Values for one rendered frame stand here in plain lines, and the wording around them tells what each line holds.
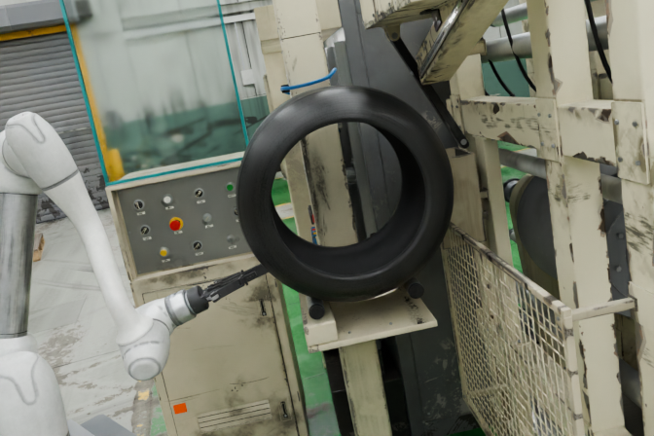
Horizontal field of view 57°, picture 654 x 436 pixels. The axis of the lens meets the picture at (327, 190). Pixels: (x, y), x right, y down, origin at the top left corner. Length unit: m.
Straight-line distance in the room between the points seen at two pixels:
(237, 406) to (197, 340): 0.33
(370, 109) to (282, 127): 0.23
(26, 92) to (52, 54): 0.75
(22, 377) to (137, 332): 0.27
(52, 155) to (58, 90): 9.38
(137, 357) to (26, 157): 0.55
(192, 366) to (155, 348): 0.91
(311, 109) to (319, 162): 0.43
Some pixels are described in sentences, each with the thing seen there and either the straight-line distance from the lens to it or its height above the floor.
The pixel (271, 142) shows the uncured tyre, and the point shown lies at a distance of 1.54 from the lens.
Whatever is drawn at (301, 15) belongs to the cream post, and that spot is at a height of 1.72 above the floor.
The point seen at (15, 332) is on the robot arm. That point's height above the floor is 1.02.
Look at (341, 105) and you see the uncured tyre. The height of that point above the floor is 1.44.
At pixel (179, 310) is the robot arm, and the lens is 1.73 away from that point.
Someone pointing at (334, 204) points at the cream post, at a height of 1.11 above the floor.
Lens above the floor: 1.51
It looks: 11 degrees down
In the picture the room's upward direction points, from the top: 10 degrees counter-clockwise
